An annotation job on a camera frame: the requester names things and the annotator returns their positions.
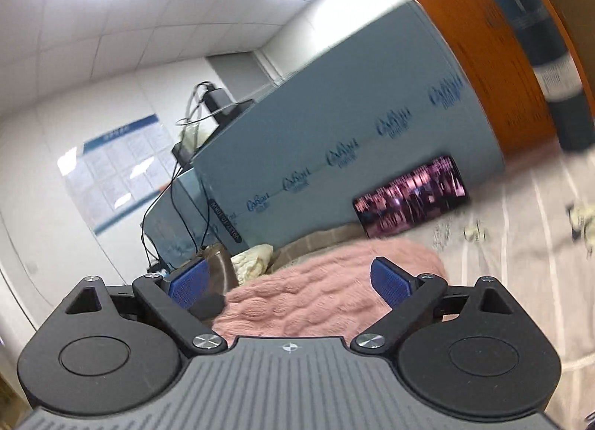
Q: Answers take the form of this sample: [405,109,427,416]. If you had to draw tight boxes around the wall notice board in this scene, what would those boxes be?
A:
[58,115,174,235]

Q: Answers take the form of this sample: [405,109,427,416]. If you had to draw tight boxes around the black camera on stand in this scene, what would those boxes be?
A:
[171,81,255,169]

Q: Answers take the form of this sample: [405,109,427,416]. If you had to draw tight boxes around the blue-grey Cabau cardboard box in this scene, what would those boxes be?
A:
[144,1,504,267]

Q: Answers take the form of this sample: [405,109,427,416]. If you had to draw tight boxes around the pink knitted cardigan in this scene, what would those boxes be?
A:
[213,239,446,343]

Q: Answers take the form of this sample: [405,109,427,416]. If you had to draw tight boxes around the cream knitted garment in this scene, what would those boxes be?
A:
[231,244,274,285]

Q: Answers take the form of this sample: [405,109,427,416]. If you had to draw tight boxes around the orange cardboard box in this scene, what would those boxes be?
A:
[416,0,594,159]

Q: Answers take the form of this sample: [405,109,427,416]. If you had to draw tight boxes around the brown leather jacket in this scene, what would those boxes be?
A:
[189,243,239,326]

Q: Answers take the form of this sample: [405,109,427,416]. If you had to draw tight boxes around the dark blue vacuum bottle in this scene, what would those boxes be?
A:
[494,0,594,152]

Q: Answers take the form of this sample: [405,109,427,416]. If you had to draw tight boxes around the patterned bed sheet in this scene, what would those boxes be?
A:
[269,141,595,430]

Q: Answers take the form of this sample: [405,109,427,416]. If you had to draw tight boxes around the smartphone with lit screen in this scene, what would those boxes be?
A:
[352,154,470,238]

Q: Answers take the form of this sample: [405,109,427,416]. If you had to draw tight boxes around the black cables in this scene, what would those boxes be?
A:
[139,81,220,273]

